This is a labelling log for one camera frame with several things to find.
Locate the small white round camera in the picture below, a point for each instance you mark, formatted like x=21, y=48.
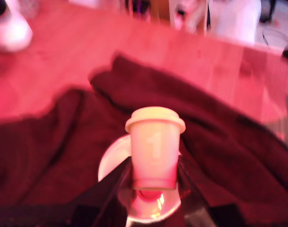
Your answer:
x=11, y=35

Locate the cartoon print mug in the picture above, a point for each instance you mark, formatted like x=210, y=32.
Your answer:
x=110, y=156

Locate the dark red fleece blanket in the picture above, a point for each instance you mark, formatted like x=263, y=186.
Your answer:
x=39, y=153

